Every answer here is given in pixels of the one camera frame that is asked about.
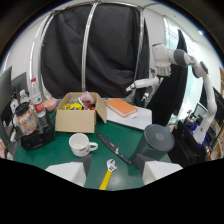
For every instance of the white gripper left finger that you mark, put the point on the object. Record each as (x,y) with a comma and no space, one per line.
(68,170)

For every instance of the yellow toy in box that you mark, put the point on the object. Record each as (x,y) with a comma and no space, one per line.
(73,106)

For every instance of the black equipment case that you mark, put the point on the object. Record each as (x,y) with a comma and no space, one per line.
(186,143)

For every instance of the open cardboard box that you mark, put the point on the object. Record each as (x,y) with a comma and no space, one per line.
(80,116)

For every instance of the orange book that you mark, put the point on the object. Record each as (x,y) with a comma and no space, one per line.
(121,107)

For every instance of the dark green kettle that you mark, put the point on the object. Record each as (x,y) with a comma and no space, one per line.
(154,141)

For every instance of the black curtain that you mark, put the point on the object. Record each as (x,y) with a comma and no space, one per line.
(100,50)

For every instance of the white ceramic mug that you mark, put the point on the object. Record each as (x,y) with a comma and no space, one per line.
(80,144)

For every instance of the colourful candy jar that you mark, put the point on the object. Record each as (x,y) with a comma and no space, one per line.
(26,120)

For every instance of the pink item in box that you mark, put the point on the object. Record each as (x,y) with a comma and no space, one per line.
(87,98)

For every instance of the black kitchen knife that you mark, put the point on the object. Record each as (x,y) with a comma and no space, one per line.
(113,147)

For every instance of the pink bowl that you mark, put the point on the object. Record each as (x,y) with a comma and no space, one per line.
(50,104)

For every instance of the clear water bottle red label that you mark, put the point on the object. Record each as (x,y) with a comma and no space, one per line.
(37,101)

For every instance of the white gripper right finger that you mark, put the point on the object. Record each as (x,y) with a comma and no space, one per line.
(156,169)

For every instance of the white laptop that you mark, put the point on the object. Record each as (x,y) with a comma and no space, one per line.
(133,118)

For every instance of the black monitor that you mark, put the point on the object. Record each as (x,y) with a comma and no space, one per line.
(6,90)

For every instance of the metal frame pole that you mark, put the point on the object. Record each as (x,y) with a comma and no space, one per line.
(86,50)

